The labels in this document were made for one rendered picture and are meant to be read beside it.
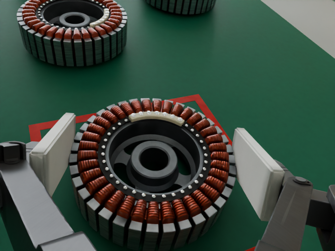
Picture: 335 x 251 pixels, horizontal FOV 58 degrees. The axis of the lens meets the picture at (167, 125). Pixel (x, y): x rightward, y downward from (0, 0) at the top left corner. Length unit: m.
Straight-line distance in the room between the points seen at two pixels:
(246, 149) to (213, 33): 0.25
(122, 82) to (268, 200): 0.20
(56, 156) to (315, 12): 0.49
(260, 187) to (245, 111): 0.15
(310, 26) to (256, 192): 0.38
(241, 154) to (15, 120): 0.19
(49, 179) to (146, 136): 0.10
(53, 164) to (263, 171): 0.11
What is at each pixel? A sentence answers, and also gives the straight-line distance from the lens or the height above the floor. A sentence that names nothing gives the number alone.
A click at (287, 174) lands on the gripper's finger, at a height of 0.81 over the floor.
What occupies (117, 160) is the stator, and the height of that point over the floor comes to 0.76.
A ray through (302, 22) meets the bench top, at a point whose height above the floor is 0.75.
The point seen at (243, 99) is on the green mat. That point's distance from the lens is 0.32.
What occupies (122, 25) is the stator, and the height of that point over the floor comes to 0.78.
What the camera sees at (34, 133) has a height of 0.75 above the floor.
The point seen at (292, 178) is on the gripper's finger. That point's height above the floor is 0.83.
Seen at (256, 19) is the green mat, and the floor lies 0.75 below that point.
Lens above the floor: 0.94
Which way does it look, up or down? 46 degrees down
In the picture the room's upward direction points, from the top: 10 degrees clockwise
